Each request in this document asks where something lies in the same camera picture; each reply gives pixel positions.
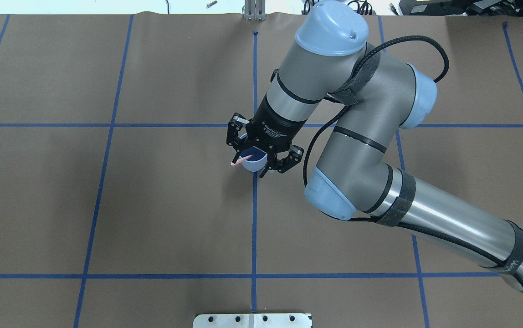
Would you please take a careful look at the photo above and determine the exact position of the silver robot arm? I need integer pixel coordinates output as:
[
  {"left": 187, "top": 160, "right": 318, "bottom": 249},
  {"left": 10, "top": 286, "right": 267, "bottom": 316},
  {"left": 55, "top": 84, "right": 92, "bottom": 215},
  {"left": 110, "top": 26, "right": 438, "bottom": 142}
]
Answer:
[{"left": 226, "top": 0, "right": 523, "bottom": 293}]

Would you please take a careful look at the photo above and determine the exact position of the white metal base plate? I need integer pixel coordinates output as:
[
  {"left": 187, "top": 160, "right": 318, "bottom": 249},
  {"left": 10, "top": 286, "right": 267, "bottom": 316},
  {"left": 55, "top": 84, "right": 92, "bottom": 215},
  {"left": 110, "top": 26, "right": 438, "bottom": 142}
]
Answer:
[{"left": 192, "top": 313, "right": 313, "bottom": 328}]

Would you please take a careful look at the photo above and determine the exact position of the light blue plastic cup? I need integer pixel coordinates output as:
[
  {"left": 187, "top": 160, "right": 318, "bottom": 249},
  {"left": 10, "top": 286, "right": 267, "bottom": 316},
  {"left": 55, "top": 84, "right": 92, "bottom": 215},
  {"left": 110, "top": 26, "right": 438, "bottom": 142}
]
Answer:
[{"left": 239, "top": 147, "right": 267, "bottom": 172}]

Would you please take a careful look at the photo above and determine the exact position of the pink chopstick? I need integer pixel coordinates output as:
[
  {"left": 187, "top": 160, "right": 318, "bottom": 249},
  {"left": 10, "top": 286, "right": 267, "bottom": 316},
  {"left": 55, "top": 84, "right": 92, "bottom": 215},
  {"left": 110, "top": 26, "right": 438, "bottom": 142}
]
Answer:
[{"left": 230, "top": 155, "right": 253, "bottom": 166}]

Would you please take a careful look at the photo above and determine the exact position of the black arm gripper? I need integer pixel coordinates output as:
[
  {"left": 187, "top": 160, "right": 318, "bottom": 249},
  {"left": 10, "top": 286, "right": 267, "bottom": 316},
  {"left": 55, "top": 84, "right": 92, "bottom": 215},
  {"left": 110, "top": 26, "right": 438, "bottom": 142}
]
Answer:
[{"left": 226, "top": 113, "right": 304, "bottom": 179}]

